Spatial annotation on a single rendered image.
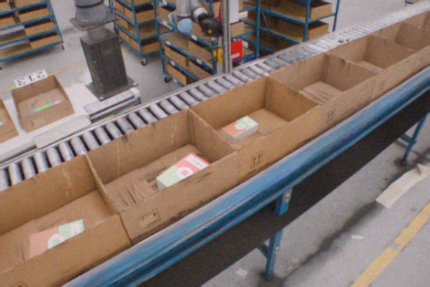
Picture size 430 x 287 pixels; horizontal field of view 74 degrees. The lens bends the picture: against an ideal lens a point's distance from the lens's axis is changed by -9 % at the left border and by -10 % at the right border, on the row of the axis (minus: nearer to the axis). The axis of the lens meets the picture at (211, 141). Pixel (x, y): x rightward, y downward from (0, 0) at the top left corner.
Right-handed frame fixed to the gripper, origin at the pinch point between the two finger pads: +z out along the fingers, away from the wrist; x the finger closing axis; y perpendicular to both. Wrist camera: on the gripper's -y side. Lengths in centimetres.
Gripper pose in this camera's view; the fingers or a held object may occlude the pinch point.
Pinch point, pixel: (219, 37)
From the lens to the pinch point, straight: 195.2
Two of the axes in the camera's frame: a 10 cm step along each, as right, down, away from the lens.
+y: -2.5, 4.0, 8.8
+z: 5.2, 8.2, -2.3
